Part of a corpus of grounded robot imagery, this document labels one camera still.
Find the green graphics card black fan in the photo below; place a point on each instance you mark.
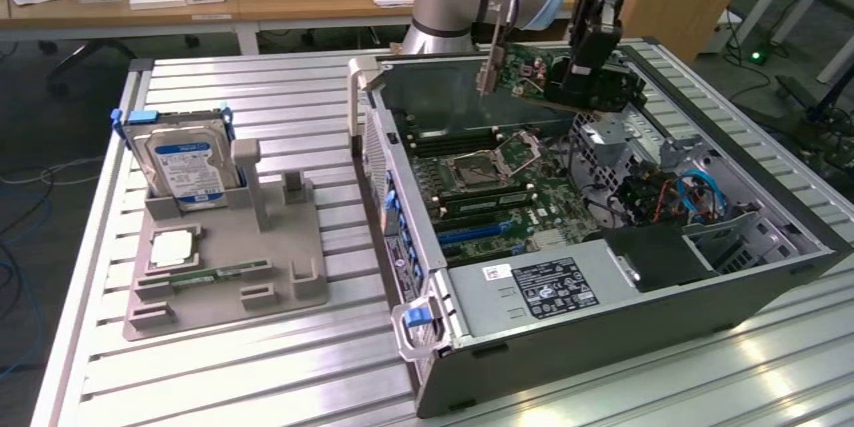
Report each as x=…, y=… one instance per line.
x=528, y=67

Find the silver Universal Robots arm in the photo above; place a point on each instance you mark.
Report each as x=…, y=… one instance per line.
x=454, y=2

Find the metal socket cover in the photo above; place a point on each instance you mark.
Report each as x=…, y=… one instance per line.
x=522, y=149

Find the CPU socket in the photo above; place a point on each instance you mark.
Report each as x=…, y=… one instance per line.
x=477, y=172

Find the grey slanted disk bay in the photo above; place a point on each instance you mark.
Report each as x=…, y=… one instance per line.
x=741, y=242

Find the grey power supply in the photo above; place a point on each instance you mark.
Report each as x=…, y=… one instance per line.
x=535, y=292

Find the open black PC case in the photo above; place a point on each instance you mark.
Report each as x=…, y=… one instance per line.
x=601, y=327

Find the hard disk in blue caddy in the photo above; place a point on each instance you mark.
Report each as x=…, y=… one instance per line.
x=184, y=162

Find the grey parts rack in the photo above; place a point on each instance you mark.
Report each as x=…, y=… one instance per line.
x=241, y=242

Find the green RAM stick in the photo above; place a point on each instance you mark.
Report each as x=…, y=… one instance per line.
x=208, y=274

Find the black office chair base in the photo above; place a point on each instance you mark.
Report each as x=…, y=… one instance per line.
x=81, y=62

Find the silver CPU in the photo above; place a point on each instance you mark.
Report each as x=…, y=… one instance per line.
x=173, y=251

